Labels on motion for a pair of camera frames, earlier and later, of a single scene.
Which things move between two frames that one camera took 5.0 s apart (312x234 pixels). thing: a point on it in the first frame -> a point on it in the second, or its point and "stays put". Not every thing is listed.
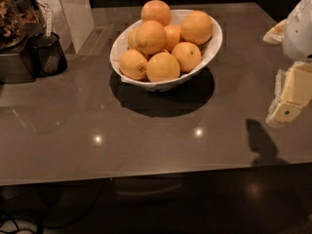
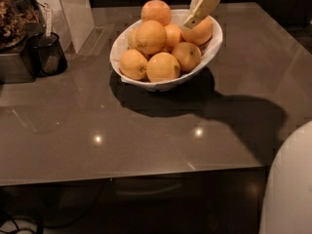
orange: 162,66 stays put
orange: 150,37 stays put
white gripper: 298,33 -> 204,8
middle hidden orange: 172,36 stays put
